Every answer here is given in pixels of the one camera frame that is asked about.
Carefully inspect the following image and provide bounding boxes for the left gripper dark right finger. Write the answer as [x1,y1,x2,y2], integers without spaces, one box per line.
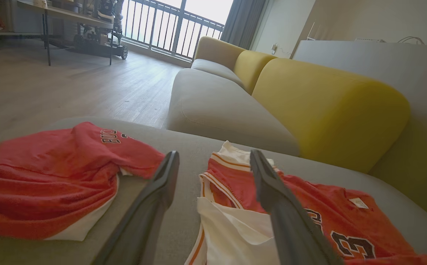
[250,149,342,265]

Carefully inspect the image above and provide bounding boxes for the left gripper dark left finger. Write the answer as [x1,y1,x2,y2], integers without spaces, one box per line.
[92,151,180,265]

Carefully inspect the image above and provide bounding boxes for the red white basketball jersey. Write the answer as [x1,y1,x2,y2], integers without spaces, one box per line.
[185,141,427,265]

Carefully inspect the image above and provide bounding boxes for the red shirt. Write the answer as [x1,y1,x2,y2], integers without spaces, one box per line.
[0,121,166,242]

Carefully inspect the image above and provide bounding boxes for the grey fabric sofa ottoman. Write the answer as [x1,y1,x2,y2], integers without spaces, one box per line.
[0,117,427,265]

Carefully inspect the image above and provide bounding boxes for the wide yellow sofa backrest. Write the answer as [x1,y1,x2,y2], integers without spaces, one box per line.
[252,58,411,174]

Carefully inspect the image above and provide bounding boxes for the beige sofa seat cushion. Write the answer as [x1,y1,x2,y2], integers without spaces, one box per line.
[167,68,300,157]
[191,58,246,89]

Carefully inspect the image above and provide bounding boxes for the narrow yellow sofa backrest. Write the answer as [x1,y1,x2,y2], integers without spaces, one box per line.
[234,50,278,95]

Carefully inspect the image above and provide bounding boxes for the beige sofa backrest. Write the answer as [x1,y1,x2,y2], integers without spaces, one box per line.
[194,36,246,71]

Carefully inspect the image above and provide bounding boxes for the black white wheeled robot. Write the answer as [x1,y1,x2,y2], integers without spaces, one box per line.
[72,0,129,60]

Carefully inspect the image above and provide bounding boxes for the grey balcony railing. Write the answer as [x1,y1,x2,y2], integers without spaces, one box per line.
[121,0,225,62]

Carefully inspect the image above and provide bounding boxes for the light table, black legs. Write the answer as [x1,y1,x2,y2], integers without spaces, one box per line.
[17,0,115,67]

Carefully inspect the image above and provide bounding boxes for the grey window curtain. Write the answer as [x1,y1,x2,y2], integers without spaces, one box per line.
[221,0,268,51]

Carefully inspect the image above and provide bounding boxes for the white low TV cabinet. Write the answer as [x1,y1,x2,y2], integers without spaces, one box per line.
[0,0,45,41]

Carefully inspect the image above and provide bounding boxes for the white looped cable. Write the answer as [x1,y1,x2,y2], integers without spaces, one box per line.
[397,36,425,45]

